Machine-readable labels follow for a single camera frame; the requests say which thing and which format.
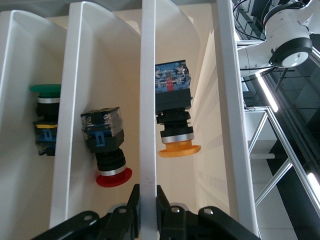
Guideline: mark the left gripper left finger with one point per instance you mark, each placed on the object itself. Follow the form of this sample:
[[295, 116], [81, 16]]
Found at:
[[125, 222]]

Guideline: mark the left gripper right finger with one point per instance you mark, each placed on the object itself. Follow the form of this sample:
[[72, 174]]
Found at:
[[175, 225]]

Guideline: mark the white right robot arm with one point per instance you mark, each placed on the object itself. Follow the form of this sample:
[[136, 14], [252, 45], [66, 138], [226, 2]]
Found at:
[[287, 32]]

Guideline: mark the white divided plastic bin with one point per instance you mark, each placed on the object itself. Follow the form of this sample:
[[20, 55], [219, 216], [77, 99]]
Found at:
[[72, 100]]

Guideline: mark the ceiling light strip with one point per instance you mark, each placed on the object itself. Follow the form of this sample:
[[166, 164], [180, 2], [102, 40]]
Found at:
[[315, 182], [268, 95]]

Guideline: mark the red push button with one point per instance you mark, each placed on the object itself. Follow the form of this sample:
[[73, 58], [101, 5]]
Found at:
[[105, 140]]

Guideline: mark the yellow push button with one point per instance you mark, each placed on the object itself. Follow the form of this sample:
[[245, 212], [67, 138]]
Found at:
[[175, 100]]

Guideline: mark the aluminium frame struts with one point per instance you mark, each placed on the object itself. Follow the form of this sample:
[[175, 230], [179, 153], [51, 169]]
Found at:
[[291, 162]]

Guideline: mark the green push button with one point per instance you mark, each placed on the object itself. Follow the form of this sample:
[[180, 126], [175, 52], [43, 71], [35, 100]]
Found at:
[[47, 107]]

